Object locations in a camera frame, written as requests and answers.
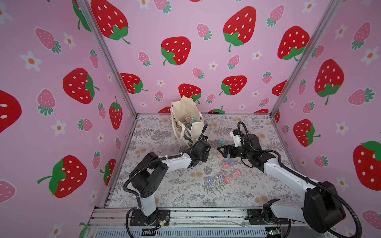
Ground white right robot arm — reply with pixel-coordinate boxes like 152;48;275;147
217;134;346;233

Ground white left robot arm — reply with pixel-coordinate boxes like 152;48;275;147
123;136;211;218

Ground teal hourglass far right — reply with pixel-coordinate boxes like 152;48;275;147
219;139;227;146

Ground lilac hourglass centre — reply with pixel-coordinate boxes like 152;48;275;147
204;173;224;185

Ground cream canvas tote bag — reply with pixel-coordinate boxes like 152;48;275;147
170;96;204;147

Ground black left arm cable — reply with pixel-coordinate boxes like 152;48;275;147
122;123;209;238

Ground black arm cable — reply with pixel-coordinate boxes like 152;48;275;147
236;121;363;238
122;123;209;238

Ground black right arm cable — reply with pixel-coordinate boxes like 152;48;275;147
236;121;363;238

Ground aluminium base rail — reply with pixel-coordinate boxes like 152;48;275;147
81;207;332;238

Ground silver corner frame post right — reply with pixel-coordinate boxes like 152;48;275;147
269;0;343;119

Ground silver corner frame post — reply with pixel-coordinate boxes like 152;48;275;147
77;0;138;119
269;0;343;119

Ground silver corner frame post left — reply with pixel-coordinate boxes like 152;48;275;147
77;0;138;119

